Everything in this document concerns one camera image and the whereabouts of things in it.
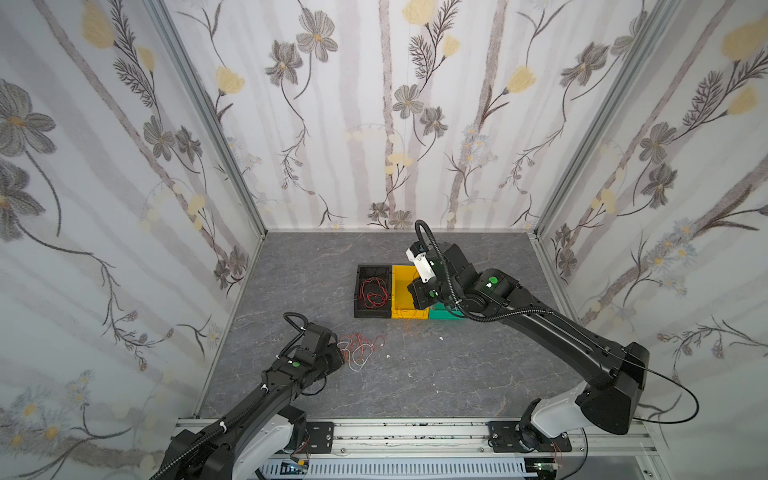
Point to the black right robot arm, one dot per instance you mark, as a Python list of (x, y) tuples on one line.
[(613, 375)]

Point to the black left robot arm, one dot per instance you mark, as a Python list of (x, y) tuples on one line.
[(266, 422)]

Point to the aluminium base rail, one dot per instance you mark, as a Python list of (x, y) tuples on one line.
[(580, 454)]

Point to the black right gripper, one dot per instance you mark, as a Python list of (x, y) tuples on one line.
[(417, 288)]

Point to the black storage bin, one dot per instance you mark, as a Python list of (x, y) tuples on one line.
[(373, 288)]

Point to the yellow storage bin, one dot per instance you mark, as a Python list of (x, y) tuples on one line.
[(402, 303)]

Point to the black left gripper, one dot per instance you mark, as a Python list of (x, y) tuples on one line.
[(334, 355)]

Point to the white perforated cable duct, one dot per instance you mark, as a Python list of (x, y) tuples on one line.
[(400, 468)]

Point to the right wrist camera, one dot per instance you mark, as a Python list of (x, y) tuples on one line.
[(422, 264)]

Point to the green storage bin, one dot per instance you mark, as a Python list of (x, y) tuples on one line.
[(439, 311)]

